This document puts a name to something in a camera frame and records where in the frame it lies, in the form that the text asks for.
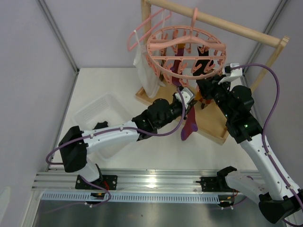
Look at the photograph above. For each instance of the white camisole top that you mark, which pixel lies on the white camisole top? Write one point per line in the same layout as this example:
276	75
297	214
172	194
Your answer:
147	77

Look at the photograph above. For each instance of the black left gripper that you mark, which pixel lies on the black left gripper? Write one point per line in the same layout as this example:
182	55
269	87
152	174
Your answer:
189	104

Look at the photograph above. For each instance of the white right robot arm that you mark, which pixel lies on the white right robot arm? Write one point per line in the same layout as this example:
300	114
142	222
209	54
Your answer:
279	197

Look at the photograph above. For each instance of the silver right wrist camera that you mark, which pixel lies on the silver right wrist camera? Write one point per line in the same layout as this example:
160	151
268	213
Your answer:
231	72

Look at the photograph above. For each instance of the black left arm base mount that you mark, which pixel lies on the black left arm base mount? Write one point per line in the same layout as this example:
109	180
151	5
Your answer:
109	182

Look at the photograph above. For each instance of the white slotted cable duct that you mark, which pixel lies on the white slotted cable duct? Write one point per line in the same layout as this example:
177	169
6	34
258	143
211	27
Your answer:
137	197

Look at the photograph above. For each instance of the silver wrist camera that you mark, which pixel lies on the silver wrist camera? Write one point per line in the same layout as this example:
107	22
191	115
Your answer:
231	72
187	94

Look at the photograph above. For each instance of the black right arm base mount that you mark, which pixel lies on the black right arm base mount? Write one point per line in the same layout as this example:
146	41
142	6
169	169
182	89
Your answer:
213	184

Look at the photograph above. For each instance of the pink round clip hanger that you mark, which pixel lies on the pink round clip hanger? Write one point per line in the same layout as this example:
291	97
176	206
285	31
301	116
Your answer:
163	45

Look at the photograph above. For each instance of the aluminium mounting rail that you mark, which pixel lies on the aluminium mounting rail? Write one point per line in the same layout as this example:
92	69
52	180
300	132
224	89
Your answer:
128	180

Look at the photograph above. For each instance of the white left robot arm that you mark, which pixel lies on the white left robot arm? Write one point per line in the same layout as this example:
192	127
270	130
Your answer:
76	144

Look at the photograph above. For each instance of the white plastic basket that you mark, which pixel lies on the white plastic basket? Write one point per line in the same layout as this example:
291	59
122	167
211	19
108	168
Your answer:
107	108

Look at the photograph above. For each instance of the magenta striped sock yellow cuff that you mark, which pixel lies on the magenta striped sock yellow cuff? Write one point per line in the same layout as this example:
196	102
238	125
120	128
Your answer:
190	125

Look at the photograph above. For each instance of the beige argyle sock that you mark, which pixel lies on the beige argyle sock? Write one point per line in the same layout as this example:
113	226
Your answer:
162	71
204	102

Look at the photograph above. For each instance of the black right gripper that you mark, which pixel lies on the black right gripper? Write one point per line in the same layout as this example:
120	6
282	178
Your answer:
206	84

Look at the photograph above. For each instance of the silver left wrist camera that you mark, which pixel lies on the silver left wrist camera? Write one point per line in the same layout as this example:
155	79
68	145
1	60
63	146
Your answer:
187	94

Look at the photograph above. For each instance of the wooden clothes rack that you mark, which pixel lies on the wooden clothes rack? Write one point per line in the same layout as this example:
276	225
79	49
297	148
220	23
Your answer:
210	122

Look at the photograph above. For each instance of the black sock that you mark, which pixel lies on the black sock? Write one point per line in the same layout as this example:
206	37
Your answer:
101	125
202	52

